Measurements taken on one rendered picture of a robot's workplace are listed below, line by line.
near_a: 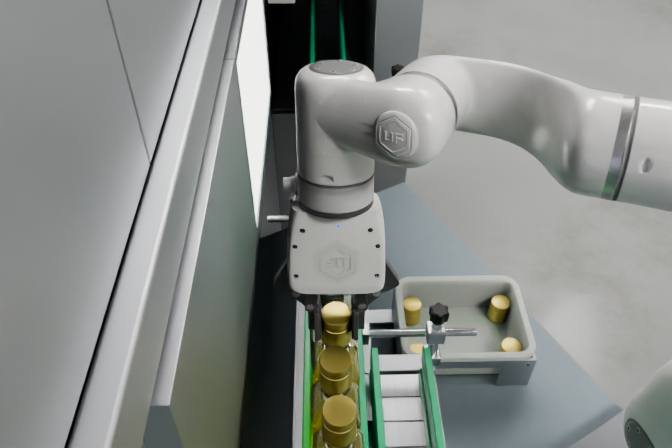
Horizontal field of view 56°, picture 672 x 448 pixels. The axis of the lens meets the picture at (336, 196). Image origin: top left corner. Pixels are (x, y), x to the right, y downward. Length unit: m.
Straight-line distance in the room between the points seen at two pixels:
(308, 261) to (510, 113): 0.24
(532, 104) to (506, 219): 1.95
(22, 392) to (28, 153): 0.11
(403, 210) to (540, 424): 0.54
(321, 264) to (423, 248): 0.72
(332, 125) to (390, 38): 1.04
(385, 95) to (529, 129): 0.15
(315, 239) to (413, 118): 0.18
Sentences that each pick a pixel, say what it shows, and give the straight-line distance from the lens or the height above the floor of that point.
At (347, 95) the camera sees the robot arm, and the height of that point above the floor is 1.43.
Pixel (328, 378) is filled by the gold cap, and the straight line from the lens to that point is 0.68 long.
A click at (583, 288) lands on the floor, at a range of 2.38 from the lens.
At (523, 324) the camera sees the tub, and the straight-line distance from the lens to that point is 1.14.
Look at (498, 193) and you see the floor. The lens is 2.63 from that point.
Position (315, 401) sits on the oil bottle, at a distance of 0.74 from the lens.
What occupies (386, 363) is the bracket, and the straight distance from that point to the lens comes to 1.01.
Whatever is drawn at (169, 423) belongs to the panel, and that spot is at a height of 1.29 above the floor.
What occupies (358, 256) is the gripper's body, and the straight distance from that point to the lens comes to 0.64.
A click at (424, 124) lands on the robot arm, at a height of 1.43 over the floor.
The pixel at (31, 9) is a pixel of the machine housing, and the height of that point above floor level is 1.59.
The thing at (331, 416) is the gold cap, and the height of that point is 1.16.
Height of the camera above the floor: 1.73
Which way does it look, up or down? 43 degrees down
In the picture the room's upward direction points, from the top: straight up
